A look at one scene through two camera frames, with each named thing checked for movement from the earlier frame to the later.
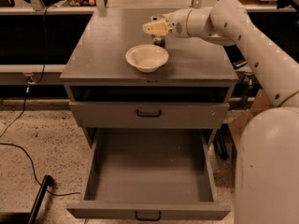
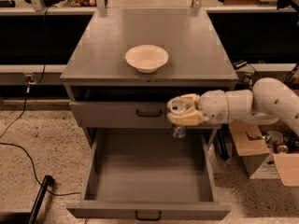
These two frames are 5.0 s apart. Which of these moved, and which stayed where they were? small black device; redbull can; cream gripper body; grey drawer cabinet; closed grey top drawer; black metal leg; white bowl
Moved: redbull can; cream gripper body
Stayed: white bowl; grey drawer cabinet; closed grey top drawer; small black device; black metal leg
